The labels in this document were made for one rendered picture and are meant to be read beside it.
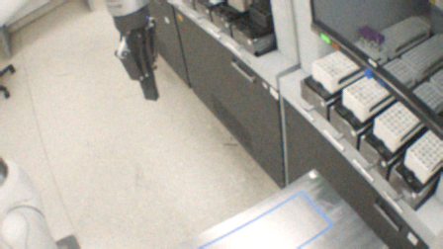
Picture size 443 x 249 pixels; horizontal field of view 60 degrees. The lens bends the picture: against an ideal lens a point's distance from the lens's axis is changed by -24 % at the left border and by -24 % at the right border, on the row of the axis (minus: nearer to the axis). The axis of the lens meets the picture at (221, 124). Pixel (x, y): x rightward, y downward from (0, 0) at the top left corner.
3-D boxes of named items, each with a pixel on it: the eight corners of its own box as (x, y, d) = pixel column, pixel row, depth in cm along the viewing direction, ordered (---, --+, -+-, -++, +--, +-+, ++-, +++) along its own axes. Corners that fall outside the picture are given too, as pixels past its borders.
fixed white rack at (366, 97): (397, 71, 143) (398, 56, 139) (415, 86, 137) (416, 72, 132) (341, 106, 135) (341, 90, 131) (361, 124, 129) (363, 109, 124)
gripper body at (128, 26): (126, -4, 89) (134, 30, 95) (102, 18, 83) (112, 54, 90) (156, -5, 86) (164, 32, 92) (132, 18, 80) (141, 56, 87)
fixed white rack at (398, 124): (424, 95, 133) (426, 80, 129) (443, 111, 126) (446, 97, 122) (372, 135, 125) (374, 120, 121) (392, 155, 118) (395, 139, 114)
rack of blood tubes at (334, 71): (370, 49, 154) (370, 36, 150) (388, 63, 147) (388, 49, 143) (311, 79, 146) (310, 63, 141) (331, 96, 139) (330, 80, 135)
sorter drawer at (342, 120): (437, 53, 159) (439, 36, 153) (459, 70, 150) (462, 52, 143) (318, 131, 139) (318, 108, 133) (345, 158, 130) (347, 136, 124)
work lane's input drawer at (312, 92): (414, 36, 169) (414, 19, 163) (435, 51, 160) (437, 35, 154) (290, 103, 149) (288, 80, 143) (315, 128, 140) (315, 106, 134)
